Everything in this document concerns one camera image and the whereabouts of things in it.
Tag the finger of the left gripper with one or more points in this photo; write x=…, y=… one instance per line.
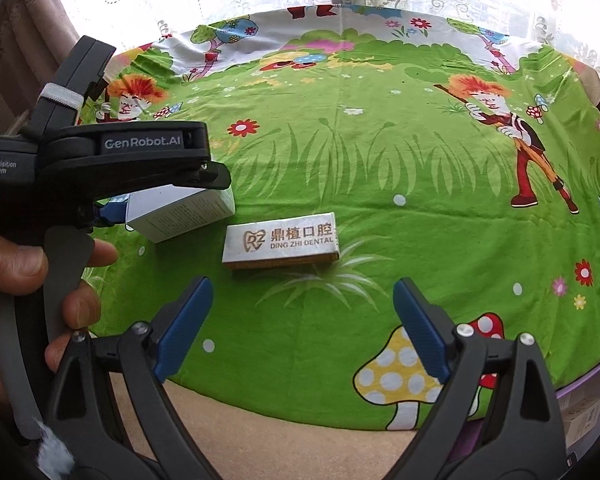
x=114, y=211

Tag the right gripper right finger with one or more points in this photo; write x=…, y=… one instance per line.
x=522, y=436

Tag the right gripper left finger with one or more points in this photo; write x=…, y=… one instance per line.
x=84, y=436

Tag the white long box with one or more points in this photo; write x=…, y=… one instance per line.
x=170, y=211

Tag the dental gold white box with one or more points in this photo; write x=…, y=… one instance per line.
x=282, y=242

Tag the left hand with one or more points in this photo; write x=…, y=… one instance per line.
x=23, y=270

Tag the purple cardboard storage box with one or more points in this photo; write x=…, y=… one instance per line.
x=579, y=404

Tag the brown patterned curtain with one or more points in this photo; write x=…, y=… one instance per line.
x=35, y=37

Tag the green cartoon tablecloth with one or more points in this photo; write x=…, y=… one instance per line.
x=464, y=159

